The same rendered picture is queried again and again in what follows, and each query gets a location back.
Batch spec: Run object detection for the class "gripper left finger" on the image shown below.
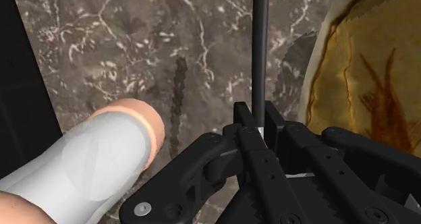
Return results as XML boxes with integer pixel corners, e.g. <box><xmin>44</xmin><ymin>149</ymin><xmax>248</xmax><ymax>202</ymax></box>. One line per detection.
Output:
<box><xmin>119</xmin><ymin>101</ymin><xmax>310</xmax><ymax>224</ymax></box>

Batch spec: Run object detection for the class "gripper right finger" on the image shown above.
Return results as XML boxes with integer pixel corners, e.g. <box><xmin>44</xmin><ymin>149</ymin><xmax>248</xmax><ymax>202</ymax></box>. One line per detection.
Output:
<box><xmin>264</xmin><ymin>101</ymin><xmax>421</xmax><ymax>224</ymax></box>

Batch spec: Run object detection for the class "thin black rod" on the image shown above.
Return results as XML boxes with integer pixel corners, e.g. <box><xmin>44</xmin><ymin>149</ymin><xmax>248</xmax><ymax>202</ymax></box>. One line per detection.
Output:
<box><xmin>252</xmin><ymin>0</ymin><xmax>271</xmax><ymax>130</ymax></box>

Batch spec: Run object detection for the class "white cylinder with peach ends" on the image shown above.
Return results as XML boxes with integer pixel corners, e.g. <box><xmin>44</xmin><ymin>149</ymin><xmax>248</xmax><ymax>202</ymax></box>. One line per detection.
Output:
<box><xmin>0</xmin><ymin>98</ymin><xmax>166</xmax><ymax>224</ymax></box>

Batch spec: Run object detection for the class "yellow plate with brown pattern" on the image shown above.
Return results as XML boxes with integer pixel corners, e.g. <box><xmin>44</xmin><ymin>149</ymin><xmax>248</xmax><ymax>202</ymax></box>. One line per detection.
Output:
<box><xmin>297</xmin><ymin>0</ymin><xmax>421</xmax><ymax>159</ymax></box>

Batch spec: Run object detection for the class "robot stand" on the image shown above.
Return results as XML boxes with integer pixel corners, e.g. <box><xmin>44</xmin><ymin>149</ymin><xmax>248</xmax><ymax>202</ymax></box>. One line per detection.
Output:
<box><xmin>0</xmin><ymin>0</ymin><xmax>63</xmax><ymax>179</ymax></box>

